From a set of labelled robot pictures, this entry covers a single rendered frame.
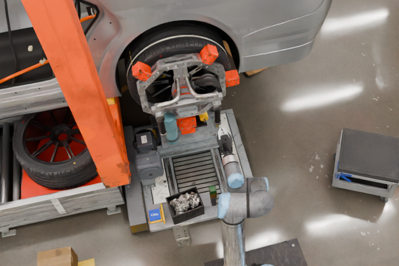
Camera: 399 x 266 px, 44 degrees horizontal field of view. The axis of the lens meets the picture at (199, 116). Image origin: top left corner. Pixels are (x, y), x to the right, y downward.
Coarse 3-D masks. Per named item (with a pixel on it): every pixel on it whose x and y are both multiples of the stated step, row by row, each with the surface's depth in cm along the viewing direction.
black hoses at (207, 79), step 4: (204, 76) 292; (208, 76) 290; (212, 76) 293; (196, 80) 298; (200, 80) 292; (204, 80) 290; (208, 80) 290; (212, 80) 290; (216, 80) 294; (196, 84) 295; (200, 84) 292; (204, 84) 289; (208, 84) 288; (212, 84) 288; (216, 84) 291; (220, 84) 295; (196, 88) 296; (220, 88) 293
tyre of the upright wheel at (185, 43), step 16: (144, 32) 301; (160, 32) 296; (176, 32) 294; (192, 32) 296; (208, 32) 304; (128, 48) 310; (144, 48) 295; (160, 48) 289; (176, 48) 289; (192, 48) 292; (224, 48) 316; (128, 64) 306; (224, 64) 309; (128, 80) 305
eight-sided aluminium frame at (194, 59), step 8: (176, 56) 291; (184, 56) 290; (192, 56) 290; (200, 56) 292; (160, 64) 288; (168, 64) 288; (176, 64) 288; (184, 64) 290; (192, 64) 290; (200, 64) 291; (216, 64) 301; (152, 72) 292; (160, 72) 290; (216, 72) 301; (224, 72) 302; (152, 80) 295; (224, 80) 308; (144, 88) 299; (216, 88) 323; (224, 88) 315; (144, 96) 305; (144, 104) 312; (152, 104) 320; (200, 104) 331; (208, 104) 325; (176, 112) 332; (200, 112) 330
